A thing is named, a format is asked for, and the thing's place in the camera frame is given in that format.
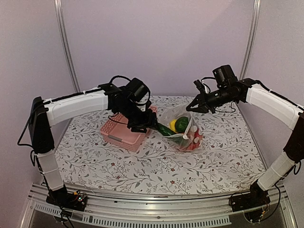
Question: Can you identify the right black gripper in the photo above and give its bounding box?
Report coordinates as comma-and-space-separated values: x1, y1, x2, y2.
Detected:
187, 85, 237, 114

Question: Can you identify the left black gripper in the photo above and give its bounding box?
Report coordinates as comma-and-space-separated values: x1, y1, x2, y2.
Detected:
117, 100, 161, 133

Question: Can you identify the pink plastic basket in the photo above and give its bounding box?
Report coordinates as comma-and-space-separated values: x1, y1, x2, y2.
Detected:
100, 114, 151, 152

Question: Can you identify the green toy cucumber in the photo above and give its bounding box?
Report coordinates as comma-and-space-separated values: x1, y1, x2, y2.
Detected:
156, 123, 176, 136

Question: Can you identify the green toy pepper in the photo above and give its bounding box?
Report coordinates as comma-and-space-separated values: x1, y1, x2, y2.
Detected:
175, 116, 189, 133

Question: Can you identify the clear zip top bag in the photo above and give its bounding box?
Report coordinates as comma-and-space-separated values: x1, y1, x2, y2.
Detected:
158, 104, 203, 152

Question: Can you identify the yellow toy pepper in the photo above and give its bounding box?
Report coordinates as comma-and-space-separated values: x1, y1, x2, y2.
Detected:
169, 119, 177, 133

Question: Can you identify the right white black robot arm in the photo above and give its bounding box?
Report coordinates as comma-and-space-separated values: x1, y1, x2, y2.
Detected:
186, 78, 304, 207

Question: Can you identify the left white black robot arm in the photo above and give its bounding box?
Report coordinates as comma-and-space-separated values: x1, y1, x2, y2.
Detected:
25, 78, 157, 206

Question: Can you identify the floral patterned table mat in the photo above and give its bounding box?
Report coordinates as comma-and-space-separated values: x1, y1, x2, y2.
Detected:
56, 104, 265, 194

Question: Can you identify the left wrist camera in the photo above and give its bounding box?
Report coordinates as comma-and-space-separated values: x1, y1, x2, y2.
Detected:
125, 78, 152, 110

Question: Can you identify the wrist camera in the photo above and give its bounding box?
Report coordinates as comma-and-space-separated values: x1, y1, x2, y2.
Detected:
193, 64, 238, 93
125, 78, 152, 110

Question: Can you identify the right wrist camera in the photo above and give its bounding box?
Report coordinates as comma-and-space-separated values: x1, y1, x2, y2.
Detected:
193, 64, 238, 93

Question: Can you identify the front aluminium rail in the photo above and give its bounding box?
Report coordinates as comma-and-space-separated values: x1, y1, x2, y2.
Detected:
19, 184, 300, 228

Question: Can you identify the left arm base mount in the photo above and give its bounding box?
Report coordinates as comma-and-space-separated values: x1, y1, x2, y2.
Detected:
46, 186, 87, 211

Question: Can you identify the right aluminium frame post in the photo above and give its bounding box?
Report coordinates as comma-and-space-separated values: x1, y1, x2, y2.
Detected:
239, 0, 261, 80

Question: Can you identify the aluminium frame post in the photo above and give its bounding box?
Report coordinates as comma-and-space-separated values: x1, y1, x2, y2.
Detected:
239, 0, 261, 80
54, 0, 81, 92

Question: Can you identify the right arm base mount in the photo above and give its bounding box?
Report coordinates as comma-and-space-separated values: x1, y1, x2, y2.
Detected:
228, 192, 270, 223

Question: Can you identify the left aluminium frame post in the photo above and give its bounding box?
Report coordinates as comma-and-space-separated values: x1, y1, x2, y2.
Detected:
54, 0, 81, 92

